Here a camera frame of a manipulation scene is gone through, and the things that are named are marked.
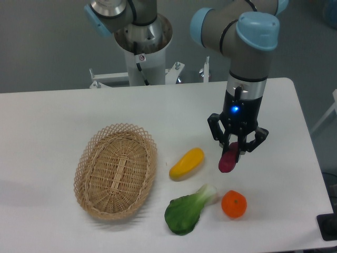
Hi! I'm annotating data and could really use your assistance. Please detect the woven wicker basket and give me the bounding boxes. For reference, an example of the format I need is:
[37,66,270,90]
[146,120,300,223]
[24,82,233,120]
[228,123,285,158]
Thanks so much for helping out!
[74,123,157,221]

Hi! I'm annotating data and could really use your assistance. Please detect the orange tangerine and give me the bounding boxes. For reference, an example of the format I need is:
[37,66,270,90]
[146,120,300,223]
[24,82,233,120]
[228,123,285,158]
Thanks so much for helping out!
[221,190,247,218]

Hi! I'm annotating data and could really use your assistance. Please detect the black box at table edge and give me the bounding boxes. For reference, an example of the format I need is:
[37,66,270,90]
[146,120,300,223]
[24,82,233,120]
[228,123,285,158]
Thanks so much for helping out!
[316,213,336,241]

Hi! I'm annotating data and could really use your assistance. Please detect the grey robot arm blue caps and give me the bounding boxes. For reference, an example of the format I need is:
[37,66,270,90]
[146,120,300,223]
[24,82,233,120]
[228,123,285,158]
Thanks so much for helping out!
[84,1,288,162]

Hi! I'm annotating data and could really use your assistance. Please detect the white metal base frame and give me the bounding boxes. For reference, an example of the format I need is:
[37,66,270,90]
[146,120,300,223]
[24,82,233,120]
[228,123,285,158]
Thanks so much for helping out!
[88,56,213,89]

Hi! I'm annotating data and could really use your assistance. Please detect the purple sweet potato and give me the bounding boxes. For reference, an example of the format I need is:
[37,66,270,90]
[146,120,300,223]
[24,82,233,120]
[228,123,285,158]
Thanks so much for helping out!
[218,142,239,173]

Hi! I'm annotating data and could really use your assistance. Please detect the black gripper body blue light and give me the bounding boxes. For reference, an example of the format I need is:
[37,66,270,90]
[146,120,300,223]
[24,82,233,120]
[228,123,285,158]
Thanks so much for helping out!
[220,91,262,138]

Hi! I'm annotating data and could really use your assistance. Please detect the black cable on pedestal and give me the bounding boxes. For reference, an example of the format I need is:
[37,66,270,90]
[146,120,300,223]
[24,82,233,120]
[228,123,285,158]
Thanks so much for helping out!
[133,42,150,86]

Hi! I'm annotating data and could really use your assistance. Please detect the yellow mango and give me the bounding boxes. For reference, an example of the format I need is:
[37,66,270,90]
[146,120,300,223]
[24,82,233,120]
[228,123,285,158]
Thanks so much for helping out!
[169,148,205,181]

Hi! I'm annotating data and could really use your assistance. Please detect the green bok choy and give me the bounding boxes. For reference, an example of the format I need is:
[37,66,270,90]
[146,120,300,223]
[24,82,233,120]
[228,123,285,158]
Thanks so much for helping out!
[164,184,218,236]

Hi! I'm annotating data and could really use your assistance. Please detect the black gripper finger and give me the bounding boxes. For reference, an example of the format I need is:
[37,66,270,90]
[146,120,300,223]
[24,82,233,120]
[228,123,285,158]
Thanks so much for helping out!
[207,113,231,155]
[235,127,269,163]

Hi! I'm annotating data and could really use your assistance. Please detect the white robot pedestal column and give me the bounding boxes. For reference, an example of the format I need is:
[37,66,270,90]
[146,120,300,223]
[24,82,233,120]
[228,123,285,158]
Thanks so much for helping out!
[113,14,174,86]

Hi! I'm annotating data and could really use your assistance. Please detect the white frame at right edge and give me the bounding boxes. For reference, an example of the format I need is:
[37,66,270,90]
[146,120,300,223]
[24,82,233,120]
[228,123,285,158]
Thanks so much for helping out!
[310,89,337,135]

